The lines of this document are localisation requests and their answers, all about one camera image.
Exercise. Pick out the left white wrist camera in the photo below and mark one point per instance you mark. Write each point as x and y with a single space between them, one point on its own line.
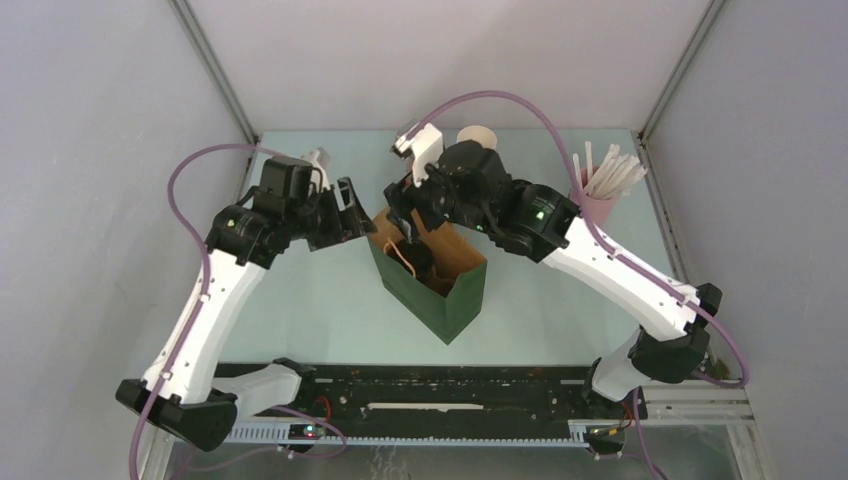
318 159

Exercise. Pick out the pink straw holder cup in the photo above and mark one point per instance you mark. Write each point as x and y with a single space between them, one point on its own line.
598 209

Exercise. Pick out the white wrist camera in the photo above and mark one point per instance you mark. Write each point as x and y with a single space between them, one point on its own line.
318 159
420 147

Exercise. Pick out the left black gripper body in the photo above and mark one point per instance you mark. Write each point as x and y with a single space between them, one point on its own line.
320 215

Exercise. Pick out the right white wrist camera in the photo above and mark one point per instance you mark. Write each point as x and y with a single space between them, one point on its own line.
420 147

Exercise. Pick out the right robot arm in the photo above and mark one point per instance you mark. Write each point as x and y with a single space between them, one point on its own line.
671 342

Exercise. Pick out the white wrapped straws bundle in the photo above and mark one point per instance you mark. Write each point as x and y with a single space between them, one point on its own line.
614 176

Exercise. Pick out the green paper bag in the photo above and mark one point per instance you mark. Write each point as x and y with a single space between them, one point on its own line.
448 298

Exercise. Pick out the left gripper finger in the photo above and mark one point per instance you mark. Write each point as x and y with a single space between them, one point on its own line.
329 238
354 221

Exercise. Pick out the stack of paper cups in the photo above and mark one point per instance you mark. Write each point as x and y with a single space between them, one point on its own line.
482 135

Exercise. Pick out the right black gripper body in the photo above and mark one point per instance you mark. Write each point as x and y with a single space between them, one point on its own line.
435 201

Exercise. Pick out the black cup lid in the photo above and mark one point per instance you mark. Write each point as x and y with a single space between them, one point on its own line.
416 257

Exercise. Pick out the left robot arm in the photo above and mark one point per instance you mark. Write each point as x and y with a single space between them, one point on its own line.
179 392

